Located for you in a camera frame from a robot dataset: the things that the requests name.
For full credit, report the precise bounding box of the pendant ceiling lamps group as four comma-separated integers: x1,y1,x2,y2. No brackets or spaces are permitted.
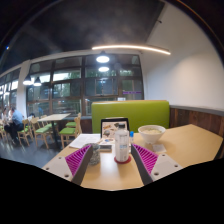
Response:
0,51,111,96

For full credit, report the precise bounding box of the person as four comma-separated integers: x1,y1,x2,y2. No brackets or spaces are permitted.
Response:
3,106,25,144
0,107,9,126

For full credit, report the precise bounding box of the clear plastic water bottle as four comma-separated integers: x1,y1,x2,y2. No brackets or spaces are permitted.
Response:
114,123,130,163

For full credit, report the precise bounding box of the wooden green-seated chairs group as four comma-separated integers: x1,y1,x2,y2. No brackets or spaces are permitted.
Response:
0,112,83,150

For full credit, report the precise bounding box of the white paper sheet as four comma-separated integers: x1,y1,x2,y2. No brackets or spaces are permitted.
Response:
68,133,102,150

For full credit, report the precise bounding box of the white bowl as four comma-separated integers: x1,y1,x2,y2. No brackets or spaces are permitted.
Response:
137,124,167,145

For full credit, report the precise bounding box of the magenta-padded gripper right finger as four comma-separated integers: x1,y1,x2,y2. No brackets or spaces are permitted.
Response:
130,143,184,186

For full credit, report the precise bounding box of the long curved ceiling light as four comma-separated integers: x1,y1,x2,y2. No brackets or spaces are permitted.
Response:
91,44,172,56

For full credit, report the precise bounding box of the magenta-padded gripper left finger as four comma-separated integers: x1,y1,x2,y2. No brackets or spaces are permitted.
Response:
42,143,94,187

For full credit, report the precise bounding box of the light wooden dining table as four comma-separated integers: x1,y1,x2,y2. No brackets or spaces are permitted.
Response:
37,113,72,148

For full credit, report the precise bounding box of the green upholstered booth bench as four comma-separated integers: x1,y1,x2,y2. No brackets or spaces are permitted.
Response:
91,100,171,134

